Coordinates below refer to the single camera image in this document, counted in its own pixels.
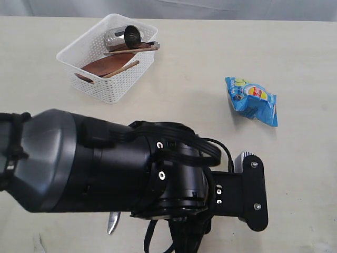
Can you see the brown wooden chopstick rear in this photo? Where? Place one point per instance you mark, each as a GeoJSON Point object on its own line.
{"type": "Point", "coordinates": [154, 47]}

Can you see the brown wooden chopstick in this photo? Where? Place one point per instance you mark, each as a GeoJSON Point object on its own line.
{"type": "Point", "coordinates": [135, 63]}
{"type": "Point", "coordinates": [154, 47]}

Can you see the brown wooden plate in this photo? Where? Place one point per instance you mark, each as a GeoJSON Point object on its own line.
{"type": "Point", "coordinates": [109, 64]}

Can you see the stainless steel table knife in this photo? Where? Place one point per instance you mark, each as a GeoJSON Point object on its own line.
{"type": "Point", "coordinates": [113, 220]}

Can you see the blue snack chip bag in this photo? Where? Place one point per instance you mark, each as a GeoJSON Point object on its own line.
{"type": "Point", "coordinates": [252, 100]}

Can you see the white woven plastic basket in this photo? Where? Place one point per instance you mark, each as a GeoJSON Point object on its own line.
{"type": "Point", "coordinates": [90, 47]}

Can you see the shiny metal cup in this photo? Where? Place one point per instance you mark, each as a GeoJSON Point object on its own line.
{"type": "Point", "coordinates": [126, 36]}

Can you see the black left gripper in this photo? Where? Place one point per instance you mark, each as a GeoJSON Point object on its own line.
{"type": "Point", "coordinates": [241, 195]}

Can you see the brown wooden chopstick front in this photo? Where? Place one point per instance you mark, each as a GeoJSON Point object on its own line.
{"type": "Point", "coordinates": [135, 63]}

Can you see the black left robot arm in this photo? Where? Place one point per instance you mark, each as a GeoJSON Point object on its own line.
{"type": "Point", "coordinates": [60, 162]}

